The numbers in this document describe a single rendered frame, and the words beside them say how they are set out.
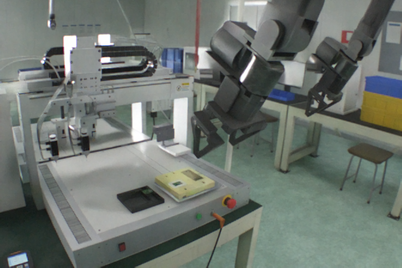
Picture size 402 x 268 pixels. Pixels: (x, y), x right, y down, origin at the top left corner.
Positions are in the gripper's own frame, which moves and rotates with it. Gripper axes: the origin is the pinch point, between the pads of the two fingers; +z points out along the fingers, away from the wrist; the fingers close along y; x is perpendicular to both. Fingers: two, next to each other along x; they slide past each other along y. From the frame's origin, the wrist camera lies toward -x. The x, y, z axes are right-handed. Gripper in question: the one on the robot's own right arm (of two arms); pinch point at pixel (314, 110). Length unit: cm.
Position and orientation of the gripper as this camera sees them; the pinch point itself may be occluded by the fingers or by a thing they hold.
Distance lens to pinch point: 92.7
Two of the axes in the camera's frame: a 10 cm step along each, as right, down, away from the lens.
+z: -3.9, 7.2, 5.7
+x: 5.9, 6.7, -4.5
